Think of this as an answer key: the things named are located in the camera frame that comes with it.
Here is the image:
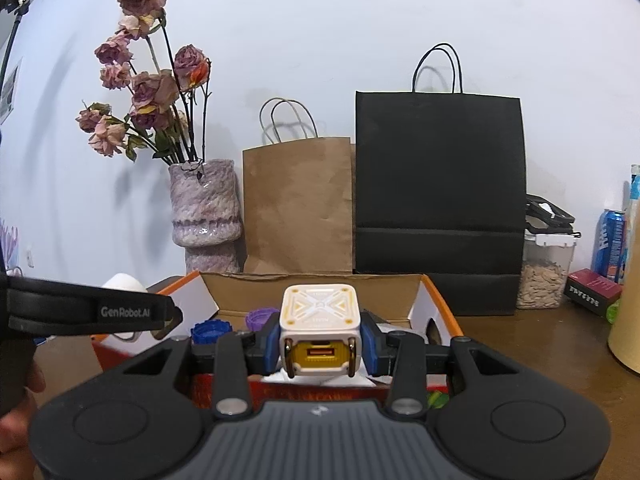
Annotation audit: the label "purple flower ornament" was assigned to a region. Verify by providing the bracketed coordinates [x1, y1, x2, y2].
[0, 217, 21, 266]

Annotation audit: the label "blue label bottle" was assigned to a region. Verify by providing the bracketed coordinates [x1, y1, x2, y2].
[622, 164, 640, 286]

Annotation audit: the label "dried pink roses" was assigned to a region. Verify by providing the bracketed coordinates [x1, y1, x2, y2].
[76, 0, 211, 166]

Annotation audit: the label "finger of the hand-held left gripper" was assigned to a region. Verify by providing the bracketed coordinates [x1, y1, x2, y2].
[7, 276, 184, 341]

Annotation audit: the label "mottled pink ceramic vase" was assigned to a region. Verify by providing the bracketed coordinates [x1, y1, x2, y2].
[168, 159, 244, 275]

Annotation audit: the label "blue ridged bottle cap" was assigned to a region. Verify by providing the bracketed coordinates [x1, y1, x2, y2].
[191, 318, 235, 346]

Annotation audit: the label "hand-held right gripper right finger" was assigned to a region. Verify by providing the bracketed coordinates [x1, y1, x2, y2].
[357, 312, 521, 419]

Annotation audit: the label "wall poster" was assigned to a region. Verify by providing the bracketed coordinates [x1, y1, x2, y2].
[0, 60, 23, 126]

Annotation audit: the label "clear seed storage container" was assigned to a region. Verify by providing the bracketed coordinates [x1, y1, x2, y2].
[516, 194, 582, 310]

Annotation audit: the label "white yellow cube charger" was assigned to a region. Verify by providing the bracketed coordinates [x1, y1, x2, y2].
[278, 283, 362, 380]

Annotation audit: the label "blue drink can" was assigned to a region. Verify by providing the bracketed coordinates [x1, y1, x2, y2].
[591, 208, 627, 281]

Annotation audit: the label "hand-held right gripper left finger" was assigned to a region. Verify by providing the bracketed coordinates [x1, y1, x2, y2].
[122, 320, 281, 421]

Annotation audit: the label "black paper bag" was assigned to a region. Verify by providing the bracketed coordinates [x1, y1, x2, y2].
[354, 43, 527, 317]

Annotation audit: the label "yellow thermos jug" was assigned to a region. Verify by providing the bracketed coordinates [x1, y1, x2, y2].
[607, 280, 640, 376]

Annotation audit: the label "red cardboard box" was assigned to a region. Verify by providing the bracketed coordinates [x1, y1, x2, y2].
[91, 270, 464, 411]

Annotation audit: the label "person's left hand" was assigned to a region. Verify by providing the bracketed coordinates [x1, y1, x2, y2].
[0, 360, 47, 458]

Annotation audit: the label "brown paper bag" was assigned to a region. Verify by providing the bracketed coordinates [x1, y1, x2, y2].
[242, 98, 354, 275]

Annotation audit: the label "purple ridged bottle cap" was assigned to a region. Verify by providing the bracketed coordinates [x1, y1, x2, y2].
[246, 307, 282, 333]

